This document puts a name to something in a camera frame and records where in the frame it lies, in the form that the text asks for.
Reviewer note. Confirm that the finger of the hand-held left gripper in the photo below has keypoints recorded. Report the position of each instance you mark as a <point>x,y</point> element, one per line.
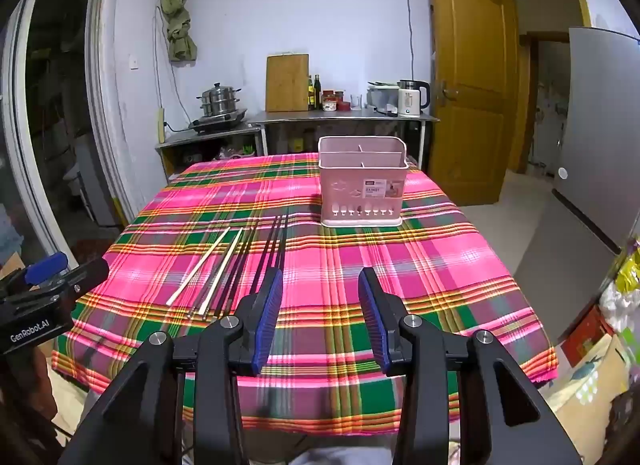
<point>87,274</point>
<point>46,266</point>

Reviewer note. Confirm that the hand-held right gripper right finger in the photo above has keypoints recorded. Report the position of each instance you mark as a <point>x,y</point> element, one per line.
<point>374,320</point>

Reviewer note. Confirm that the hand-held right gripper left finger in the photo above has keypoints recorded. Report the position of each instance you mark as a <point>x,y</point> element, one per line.
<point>265,320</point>

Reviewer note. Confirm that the black chopstick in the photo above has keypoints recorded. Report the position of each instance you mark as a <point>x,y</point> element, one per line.
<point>235,272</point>
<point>250,270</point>
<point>227,279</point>

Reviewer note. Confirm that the light wooden chopstick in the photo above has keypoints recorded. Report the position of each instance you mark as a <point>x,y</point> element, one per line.
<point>200,265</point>
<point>222,269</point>

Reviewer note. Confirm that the pink plastic utensil holder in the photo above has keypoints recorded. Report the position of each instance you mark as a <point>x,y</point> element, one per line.
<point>360,180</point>

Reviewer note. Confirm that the person's left forearm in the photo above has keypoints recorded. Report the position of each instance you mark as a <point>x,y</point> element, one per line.
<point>22,395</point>

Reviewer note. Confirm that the pink green plaid tablecloth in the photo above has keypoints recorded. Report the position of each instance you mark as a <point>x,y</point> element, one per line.
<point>325,265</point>

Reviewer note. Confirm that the person's grey clothing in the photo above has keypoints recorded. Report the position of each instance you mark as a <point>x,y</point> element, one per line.
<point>350,457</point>

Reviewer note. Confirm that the yellowish power strip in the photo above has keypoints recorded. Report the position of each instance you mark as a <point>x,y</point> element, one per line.
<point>161,125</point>

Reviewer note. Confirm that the pink basket with vegetables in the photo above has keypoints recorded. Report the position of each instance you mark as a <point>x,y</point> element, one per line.
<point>239,151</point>

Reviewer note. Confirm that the low stainless steel counter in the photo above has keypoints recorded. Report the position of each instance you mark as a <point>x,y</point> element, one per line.
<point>200,141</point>

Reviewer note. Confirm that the yellow packet under counter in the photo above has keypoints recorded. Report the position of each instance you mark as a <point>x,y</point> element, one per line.
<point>298,142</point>

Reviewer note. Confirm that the black induction cooker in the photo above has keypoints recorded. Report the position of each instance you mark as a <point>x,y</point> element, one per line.
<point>220,121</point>

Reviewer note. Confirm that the tall stainless steel counter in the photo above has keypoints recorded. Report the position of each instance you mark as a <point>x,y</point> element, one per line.
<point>340,117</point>

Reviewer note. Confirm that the stainless steel steamer pot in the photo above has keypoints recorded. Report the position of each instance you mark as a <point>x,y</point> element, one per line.
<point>219,99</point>

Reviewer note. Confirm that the clear drinking glass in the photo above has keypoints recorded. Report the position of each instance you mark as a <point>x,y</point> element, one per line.
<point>355,101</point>

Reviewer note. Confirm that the grey plastic container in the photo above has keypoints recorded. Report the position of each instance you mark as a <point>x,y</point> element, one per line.
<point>382,97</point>

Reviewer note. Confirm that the white electric kettle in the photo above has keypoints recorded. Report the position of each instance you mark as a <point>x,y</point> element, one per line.
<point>410,100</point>

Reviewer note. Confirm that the dark oil bottle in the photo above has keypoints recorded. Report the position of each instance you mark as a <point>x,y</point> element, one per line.
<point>310,95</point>

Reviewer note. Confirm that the cardboard box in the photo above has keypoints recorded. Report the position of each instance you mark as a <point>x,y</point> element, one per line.
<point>595,385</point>

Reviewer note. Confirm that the green oil bottle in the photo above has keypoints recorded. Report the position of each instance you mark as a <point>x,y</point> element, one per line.
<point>317,94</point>

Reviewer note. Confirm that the wooden cutting board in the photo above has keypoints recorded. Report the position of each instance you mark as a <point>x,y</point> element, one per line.
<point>286,82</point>

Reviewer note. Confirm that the white plastic bag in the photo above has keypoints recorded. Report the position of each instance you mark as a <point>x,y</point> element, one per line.
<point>620,307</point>

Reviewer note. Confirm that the brown wooden door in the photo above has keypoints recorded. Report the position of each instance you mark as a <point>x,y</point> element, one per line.
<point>470,80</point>

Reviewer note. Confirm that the yellow snack bag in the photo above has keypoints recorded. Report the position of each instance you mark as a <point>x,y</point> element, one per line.
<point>629,272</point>

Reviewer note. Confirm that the green hanging cloth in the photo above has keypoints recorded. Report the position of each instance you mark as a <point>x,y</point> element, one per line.
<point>177,15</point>

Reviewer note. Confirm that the grey refrigerator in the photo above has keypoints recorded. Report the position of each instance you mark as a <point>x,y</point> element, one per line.
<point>590,145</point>

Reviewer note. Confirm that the white sliding door frame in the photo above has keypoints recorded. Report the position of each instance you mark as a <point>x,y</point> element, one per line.
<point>102,95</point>

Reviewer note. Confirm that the white wall switch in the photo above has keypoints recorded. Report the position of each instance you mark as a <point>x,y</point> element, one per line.
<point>134,61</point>

